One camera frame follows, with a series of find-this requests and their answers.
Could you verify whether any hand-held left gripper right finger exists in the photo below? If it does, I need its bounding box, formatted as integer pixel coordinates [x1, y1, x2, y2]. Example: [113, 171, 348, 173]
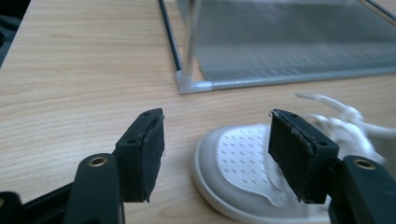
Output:
[267, 108, 340, 205]

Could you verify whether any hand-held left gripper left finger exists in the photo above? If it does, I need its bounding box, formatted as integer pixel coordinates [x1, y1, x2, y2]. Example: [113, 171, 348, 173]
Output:
[112, 107, 165, 203]

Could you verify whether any white sneaker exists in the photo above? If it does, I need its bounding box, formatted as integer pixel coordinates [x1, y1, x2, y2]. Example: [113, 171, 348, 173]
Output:
[191, 91, 396, 224]

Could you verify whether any grey shoe rack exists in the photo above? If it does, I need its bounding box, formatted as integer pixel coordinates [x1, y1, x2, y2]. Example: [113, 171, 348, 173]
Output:
[158, 0, 396, 95]

